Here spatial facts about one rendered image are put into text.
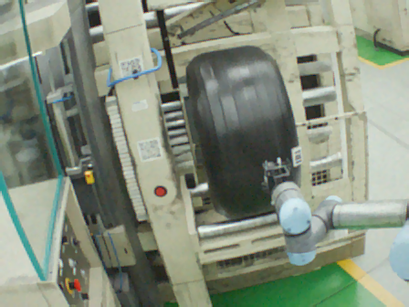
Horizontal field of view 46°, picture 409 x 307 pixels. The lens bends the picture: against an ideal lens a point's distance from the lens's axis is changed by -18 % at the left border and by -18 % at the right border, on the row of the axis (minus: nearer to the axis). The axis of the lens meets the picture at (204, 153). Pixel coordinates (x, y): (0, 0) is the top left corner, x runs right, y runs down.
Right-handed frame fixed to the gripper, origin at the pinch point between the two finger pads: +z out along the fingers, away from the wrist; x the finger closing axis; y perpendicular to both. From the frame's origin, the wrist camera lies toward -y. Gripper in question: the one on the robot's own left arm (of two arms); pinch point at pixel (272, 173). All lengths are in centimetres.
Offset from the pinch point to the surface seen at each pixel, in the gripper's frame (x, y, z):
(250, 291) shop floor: 7, -111, 96
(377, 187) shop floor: -97, -102, 163
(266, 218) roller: 1.2, -27.4, 24.4
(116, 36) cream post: 37, 46, 23
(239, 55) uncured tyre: 0.1, 29.2, 29.4
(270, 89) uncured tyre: -5.6, 19.7, 15.1
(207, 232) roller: 21.7, -27.7, 24.4
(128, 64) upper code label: 35, 35, 25
